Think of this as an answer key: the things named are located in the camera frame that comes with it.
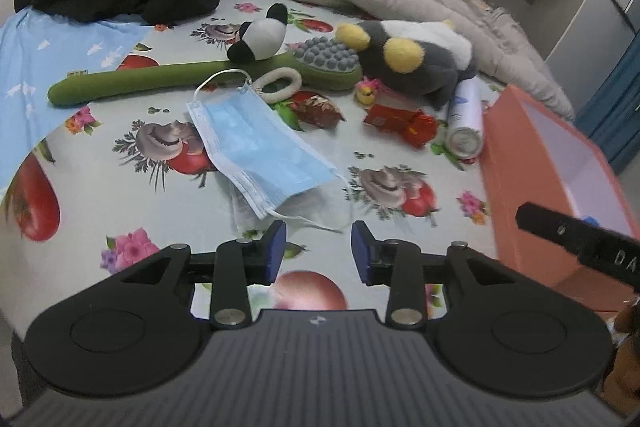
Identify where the light blue printed cloth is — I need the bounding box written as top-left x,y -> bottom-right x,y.
0,7 -> 151,198

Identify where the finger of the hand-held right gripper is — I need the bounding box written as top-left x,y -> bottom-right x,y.
515,202 -> 640,294

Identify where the red packet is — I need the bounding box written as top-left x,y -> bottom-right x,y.
363,103 -> 437,150

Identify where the green massage hammer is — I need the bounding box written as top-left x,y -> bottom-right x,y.
47,36 -> 362,108

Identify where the dark blue curtain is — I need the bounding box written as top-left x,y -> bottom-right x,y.
575,42 -> 640,178

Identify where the orange cardboard box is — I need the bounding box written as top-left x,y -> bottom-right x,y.
481,84 -> 640,313

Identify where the clear plastic wrapper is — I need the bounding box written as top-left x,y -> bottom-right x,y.
230,184 -> 351,233

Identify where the brown object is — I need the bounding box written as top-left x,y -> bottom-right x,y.
602,299 -> 640,408

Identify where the grey penguin plush toy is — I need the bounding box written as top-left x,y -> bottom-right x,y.
335,19 -> 478,110

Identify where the white hair scrunchie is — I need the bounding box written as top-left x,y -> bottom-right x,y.
250,68 -> 303,104

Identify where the blue face mask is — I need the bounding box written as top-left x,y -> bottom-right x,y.
186,69 -> 351,230

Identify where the panda plush toy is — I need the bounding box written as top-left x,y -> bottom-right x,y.
226,3 -> 289,62

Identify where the fruit print bedsheet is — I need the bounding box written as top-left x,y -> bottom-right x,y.
0,0 -> 506,323

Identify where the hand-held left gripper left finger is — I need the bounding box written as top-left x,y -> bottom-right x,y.
117,219 -> 288,329

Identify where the small pink yellow toy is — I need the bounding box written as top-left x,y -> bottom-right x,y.
355,78 -> 381,105

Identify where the white spray bottle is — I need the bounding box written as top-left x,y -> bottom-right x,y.
445,79 -> 484,156

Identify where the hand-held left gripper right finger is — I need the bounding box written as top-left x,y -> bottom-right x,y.
351,220 -> 516,327

